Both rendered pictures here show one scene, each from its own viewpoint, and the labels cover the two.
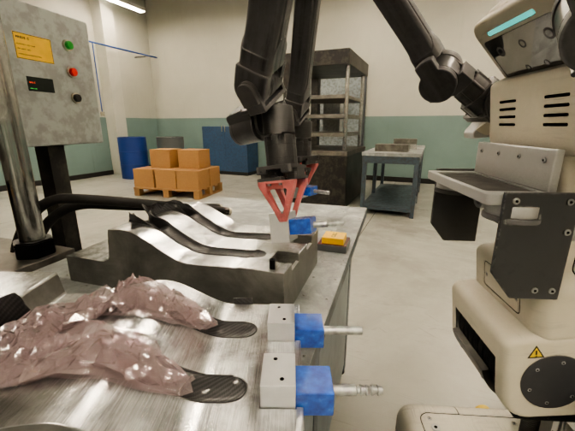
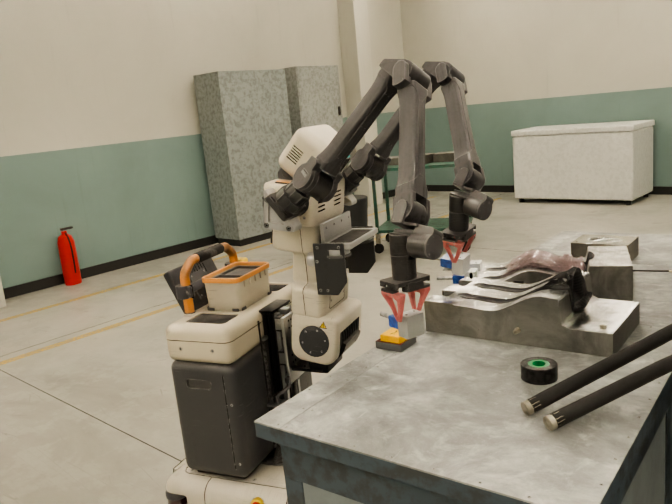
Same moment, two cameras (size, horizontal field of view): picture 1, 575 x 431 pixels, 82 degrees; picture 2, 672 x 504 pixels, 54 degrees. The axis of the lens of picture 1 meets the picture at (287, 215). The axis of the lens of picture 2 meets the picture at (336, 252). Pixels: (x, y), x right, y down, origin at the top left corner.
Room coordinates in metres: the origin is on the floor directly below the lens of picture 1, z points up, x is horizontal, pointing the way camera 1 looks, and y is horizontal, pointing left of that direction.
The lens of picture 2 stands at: (2.47, 0.31, 1.43)
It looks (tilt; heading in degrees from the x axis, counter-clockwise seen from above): 12 degrees down; 200
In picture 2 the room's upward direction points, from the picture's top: 6 degrees counter-clockwise
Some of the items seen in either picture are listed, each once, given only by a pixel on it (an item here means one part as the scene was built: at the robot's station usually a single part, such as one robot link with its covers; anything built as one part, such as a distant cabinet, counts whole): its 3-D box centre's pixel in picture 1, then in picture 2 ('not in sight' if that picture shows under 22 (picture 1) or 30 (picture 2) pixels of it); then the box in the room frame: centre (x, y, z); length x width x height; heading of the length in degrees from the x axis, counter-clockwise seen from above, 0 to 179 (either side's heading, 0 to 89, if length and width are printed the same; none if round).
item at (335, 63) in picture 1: (330, 131); not in sight; (5.38, -0.68, 1.03); 1.54 x 0.94 x 2.06; 157
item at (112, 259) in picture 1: (198, 245); (528, 303); (0.71, 0.20, 0.87); 0.50 x 0.26 x 0.14; 72
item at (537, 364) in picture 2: not in sight; (539, 370); (1.04, 0.24, 0.82); 0.08 x 0.08 x 0.04
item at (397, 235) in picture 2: (300, 129); (404, 243); (1.06, -0.04, 1.12); 0.07 x 0.06 x 0.07; 59
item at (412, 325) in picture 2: (311, 190); (398, 319); (1.04, -0.08, 0.93); 0.13 x 0.05 x 0.05; 52
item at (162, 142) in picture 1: (171, 156); not in sight; (7.42, 2.58, 0.44); 0.59 x 0.59 x 0.88
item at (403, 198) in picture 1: (396, 171); not in sight; (4.94, -1.63, 0.46); 1.90 x 0.70 x 0.92; 157
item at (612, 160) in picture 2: not in sight; (581, 162); (-6.37, 0.47, 0.47); 1.52 x 0.77 x 0.94; 67
